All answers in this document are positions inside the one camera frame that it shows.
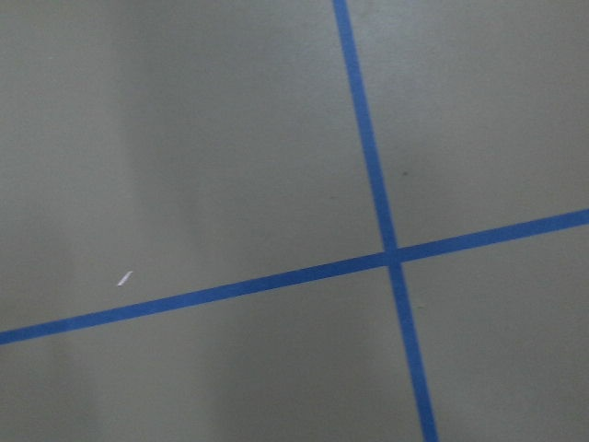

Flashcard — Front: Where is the small white paper scrap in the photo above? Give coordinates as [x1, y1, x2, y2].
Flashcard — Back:
[117, 271, 133, 286]

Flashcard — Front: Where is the brown paper table mat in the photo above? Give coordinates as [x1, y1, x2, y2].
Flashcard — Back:
[1, 1, 588, 441]

